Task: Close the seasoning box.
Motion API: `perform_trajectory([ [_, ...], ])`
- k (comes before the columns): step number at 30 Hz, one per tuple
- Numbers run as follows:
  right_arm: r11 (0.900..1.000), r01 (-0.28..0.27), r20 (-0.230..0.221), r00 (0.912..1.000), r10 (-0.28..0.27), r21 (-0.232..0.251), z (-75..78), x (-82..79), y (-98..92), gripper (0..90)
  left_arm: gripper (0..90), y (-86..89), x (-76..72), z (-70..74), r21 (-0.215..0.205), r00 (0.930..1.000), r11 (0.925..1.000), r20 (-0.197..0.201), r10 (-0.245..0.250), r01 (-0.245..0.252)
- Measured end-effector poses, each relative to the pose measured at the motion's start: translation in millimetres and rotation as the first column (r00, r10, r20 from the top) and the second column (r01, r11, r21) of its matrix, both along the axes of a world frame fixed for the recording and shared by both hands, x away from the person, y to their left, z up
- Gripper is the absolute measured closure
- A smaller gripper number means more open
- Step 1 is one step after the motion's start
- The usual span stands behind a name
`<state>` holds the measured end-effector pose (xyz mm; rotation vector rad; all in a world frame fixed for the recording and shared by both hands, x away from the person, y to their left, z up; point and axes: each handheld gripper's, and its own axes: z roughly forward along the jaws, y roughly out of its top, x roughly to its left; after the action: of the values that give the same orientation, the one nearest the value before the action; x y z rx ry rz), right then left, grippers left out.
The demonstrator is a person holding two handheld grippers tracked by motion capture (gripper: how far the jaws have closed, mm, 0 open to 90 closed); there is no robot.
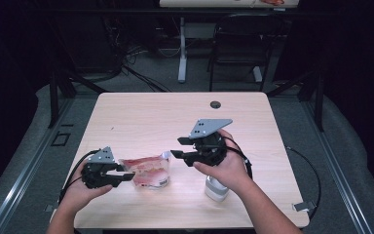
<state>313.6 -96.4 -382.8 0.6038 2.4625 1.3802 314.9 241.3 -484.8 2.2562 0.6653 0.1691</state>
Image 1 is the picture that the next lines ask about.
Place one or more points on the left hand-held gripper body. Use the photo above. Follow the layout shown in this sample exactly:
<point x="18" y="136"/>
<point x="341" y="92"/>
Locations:
<point x="97" y="172"/>

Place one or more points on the round black table grommet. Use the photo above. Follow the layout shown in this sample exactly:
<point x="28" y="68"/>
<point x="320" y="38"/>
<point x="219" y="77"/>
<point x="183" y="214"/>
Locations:
<point x="215" y="104"/>

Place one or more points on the aluminium floor rail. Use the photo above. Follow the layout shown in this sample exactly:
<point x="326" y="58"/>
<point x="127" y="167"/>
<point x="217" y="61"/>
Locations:
<point x="334" y="165"/>
<point x="29" y="165"/>

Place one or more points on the person's right hand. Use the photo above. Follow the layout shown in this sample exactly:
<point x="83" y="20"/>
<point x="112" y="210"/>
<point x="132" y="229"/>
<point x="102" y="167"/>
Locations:
<point x="230" y="172"/>

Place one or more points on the clear plastic bag red print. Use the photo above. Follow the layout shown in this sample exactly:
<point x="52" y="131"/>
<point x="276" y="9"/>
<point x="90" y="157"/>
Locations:
<point x="149" y="170"/>

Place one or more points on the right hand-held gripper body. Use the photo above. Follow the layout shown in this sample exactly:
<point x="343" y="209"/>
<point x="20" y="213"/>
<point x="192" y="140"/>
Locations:
<point x="211" y="149"/>

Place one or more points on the white-legged wooden desk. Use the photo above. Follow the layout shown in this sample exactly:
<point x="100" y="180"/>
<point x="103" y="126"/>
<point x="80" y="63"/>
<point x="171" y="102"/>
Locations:
<point x="182" y="48"/>

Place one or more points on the black folding chair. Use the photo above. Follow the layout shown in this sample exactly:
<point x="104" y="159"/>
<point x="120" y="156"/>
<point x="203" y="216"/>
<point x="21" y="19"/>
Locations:
<point x="243" y="39"/>

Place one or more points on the black metal stand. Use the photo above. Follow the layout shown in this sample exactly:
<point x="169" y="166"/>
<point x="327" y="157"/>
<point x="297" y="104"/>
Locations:
<point x="319" y="100"/>
<point x="54" y="97"/>

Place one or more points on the person's left hand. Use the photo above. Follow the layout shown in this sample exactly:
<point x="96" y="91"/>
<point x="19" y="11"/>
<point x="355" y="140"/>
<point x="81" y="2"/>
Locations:
<point x="78" y="193"/>

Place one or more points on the grey metal table bracket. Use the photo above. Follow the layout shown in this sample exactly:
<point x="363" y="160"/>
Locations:
<point x="49" y="208"/>
<point x="303" y="206"/>

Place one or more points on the orange object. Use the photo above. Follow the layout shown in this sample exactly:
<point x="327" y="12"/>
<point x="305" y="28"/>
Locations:
<point x="272" y="2"/>

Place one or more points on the white cylindrical container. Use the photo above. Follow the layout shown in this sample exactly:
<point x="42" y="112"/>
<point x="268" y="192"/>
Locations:
<point x="216" y="191"/>

